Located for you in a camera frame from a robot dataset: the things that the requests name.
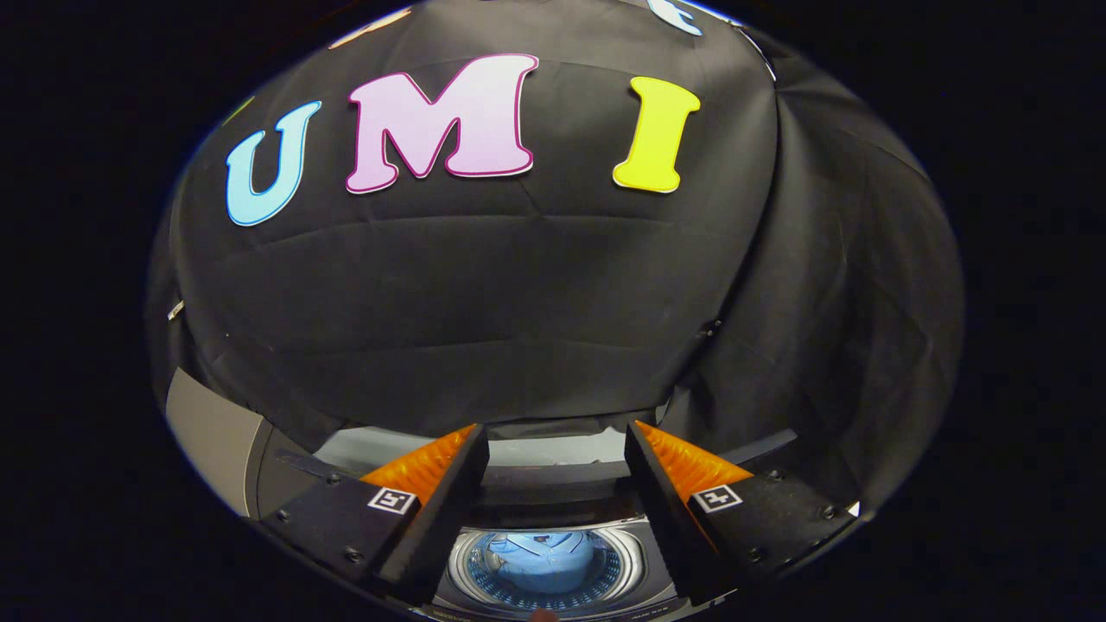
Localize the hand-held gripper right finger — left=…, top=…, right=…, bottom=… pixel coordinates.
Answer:
left=625, top=420, right=861, bottom=605

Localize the dark grey washing machine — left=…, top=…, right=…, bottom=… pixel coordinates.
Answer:
left=257, top=416, right=803, bottom=622

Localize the black backdrop cloth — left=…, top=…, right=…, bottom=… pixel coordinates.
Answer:
left=145, top=0, right=964, bottom=512

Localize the light blue polo shirt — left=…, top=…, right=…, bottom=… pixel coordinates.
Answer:
left=484, top=531, right=607, bottom=593

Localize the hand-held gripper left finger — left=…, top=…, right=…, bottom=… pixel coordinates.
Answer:
left=259, top=422, right=491, bottom=607

